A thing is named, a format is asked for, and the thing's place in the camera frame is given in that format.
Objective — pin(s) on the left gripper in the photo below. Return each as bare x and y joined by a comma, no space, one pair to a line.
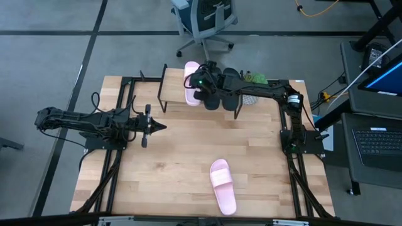
146,125

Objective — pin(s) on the black desk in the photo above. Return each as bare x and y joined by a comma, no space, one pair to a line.
355,175
355,103

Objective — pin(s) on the grey office chair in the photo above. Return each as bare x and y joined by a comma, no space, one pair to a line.
204,19

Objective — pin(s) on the black power adapter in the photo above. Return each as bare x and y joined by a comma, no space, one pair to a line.
375,58

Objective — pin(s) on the yellow power strip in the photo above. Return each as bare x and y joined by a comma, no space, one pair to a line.
326,95

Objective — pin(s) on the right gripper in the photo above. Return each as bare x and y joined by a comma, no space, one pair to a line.
204,81

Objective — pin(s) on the white triangle pattern plant pot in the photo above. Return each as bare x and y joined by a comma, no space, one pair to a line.
250,100

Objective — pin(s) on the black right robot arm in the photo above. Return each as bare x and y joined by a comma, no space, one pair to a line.
264,91

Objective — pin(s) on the black metal stand leg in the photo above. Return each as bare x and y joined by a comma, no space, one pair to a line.
377,28

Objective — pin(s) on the pink slide sandal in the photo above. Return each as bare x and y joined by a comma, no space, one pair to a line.
223,188
190,67

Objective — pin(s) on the black aluminium table frame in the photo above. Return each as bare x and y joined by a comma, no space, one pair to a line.
144,78

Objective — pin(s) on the black furniture foot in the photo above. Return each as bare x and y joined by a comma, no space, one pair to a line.
9,144

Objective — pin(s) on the black laptop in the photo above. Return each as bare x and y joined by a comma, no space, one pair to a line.
377,144

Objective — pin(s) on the monitor with blue screen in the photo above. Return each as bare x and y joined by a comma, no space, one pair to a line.
386,78

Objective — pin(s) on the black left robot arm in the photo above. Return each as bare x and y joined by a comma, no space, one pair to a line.
78,120

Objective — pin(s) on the silver metal bracket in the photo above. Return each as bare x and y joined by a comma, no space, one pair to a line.
290,223
116,221

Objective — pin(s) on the wooden shelf black metal legs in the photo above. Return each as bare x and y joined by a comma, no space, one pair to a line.
172,88

